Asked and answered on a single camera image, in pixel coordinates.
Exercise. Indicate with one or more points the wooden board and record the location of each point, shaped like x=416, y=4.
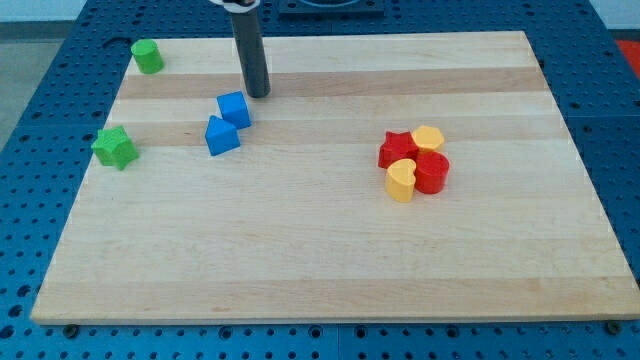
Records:
x=295, y=226

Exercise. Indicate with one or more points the red star block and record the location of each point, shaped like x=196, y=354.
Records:
x=396, y=146

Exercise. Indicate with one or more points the yellow hexagon block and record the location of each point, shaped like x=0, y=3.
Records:
x=428, y=139

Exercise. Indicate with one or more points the white flange above rod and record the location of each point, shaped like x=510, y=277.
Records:
x=237, y=5

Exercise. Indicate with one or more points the blue pentagon house block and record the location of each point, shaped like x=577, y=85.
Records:
x=221, y=136

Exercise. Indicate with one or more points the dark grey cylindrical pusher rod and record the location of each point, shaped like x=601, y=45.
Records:
x=249, y=44

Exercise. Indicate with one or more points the blue cube block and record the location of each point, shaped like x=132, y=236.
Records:
x=234, y=109

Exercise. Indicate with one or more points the green star block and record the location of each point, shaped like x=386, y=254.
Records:
x=113, y=147

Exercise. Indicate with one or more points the green cylinder block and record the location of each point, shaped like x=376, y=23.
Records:
x=147, y=56

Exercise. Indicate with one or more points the red cylinder block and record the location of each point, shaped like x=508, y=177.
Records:
x=431, y=172

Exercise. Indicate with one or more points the yellow heart block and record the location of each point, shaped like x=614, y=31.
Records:
x=400, y=180

